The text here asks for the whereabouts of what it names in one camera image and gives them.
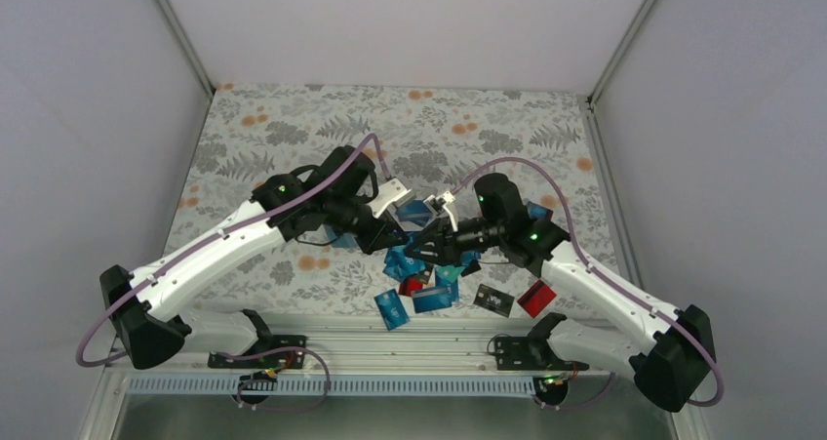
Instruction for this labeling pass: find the teal leather card holder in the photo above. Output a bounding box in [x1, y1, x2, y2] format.
[323, 224, 359, 249]

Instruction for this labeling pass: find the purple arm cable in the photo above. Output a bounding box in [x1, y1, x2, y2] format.
[449, 156, 727, 413]
[74, 132, 393, 414]

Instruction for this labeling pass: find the aluminium frame post left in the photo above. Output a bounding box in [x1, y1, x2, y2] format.
[153, 0, 216, 99]

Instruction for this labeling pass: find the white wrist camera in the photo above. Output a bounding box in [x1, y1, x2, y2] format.
[368, 178, 415, 219]
[423, 190, 459, 231]

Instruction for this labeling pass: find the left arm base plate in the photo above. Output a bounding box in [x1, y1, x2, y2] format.
[207, 335, 307, 370]

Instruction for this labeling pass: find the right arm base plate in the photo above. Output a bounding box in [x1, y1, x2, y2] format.
[487, 335, 590, 372]

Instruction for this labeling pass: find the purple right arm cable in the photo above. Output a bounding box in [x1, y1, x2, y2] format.
[449, 156, 727, 413]

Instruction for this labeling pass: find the grey cable duct front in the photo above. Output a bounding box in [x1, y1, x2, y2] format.
[127, 373, 535, 398]

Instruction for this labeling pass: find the red card black stripe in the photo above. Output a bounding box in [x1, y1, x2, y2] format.
[517, 279, 557, 318]

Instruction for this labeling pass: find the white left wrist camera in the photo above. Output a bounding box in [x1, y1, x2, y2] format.
[368, 178, 415, 219]

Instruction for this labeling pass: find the aluminium rail base front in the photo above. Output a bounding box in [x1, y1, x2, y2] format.
[106, 312, 688, 377]

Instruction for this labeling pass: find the blue card far right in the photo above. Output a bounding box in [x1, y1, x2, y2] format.
[526, 201, 553, 220]

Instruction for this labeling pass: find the black visa card right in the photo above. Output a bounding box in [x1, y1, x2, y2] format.
[473, 284, 515, 318]

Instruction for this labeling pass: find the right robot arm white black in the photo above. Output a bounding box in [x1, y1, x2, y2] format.
[405, 173, 721, 413]

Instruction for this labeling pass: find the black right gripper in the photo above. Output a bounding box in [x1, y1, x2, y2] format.
[404, 216, 504, 268]

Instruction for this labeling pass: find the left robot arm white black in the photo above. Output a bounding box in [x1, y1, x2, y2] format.
[99, 145, 414, 370]

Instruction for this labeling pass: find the aluminium frame post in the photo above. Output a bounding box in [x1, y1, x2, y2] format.
[153, 0, 216, 99]
[587, 0, 659, 109]

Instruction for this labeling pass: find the aluminium frame post right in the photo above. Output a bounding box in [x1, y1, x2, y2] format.
[587, 0, 659, 109]

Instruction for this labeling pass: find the blue card stack upper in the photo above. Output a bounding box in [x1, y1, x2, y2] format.
[395, 200, 436, 232]

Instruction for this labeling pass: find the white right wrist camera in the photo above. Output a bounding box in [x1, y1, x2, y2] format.
[423, 190, 459, 231]

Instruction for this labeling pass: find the teal card centre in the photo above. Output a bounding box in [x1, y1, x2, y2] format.
[433, 265, 465, 287]

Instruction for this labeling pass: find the floral patterned table mat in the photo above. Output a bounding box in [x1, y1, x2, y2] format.
[166, 84, 617, 316]

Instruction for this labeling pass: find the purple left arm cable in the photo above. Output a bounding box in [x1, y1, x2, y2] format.
[74, 132, 393, 414]

